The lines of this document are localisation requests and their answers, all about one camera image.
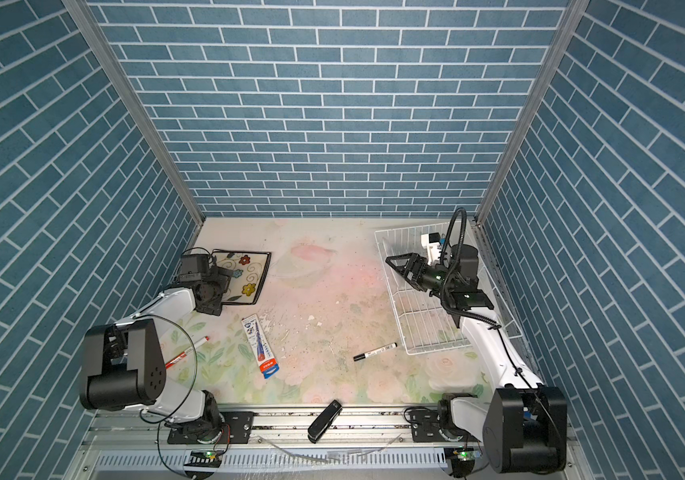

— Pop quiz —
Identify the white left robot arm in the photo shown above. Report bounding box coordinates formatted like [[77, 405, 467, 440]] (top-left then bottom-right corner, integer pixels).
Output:
[[80, 247, 268, 445]]

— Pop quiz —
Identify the floral square plate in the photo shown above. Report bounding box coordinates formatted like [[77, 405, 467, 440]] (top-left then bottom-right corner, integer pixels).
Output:
[[212, 249, 272, 305]]

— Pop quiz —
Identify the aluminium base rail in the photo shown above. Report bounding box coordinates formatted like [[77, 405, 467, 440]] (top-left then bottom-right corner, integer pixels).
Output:
[[77, 403, 571, 475]]

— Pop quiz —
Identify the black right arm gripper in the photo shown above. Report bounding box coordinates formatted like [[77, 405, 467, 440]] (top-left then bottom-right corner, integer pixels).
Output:
[[389, 253, 458, 297]]

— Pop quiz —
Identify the red white marker pen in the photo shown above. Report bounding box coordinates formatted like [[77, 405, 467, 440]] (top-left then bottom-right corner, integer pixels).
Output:
[[166, 336, 210, 369]]

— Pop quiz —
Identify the black marker pen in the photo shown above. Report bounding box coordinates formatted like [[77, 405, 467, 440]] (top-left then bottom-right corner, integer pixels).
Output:
[[353, 342, 398, 362]]

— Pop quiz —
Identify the black stapler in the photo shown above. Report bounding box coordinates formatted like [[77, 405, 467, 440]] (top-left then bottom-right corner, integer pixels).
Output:
[[308, 400, 342, 444]]

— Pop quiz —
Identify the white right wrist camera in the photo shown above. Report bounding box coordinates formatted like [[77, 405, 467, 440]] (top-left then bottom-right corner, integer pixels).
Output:
[[420, 232, 442, 266]]

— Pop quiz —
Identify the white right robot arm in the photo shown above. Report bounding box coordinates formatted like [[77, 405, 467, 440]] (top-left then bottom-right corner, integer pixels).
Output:
[[384, 207, 567, 475]]

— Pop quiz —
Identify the blue white toothpaste box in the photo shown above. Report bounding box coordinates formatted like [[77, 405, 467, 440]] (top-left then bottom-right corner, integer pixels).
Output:
[[242, 314, 280, 379]]

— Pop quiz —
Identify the white wire dish rack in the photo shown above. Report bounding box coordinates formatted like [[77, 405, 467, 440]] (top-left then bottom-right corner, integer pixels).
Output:
[[375, 223, 521, 358]]

